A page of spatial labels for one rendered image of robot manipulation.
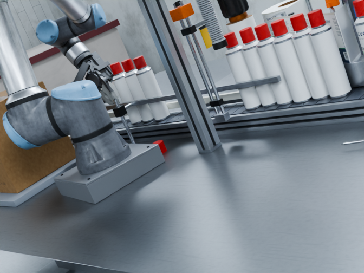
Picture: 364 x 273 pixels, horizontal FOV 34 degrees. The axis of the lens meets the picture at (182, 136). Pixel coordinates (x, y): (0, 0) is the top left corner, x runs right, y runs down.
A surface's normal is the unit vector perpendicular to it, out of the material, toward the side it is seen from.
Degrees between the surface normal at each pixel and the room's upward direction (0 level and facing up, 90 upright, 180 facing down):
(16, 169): 90
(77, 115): 88
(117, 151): 71
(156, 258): 0
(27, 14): 90
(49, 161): 90
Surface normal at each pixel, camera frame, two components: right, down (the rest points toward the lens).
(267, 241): -0.37, -0.89
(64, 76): 0.54, 0.02
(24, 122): -0.16, 0.13
